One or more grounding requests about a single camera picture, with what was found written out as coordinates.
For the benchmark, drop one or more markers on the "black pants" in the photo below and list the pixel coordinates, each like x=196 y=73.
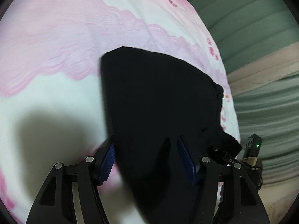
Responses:
x=152 y=100

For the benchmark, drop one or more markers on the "pink floral bed sheet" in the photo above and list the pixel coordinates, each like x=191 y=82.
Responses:
x=51 y=105

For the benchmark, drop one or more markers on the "green curtain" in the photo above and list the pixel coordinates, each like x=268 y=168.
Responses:
x=258 y=43

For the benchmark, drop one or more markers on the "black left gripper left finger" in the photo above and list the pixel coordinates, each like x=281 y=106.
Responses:
x=55 y=201

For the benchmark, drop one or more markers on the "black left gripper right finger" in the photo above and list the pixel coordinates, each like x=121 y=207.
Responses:
x=225 y=192

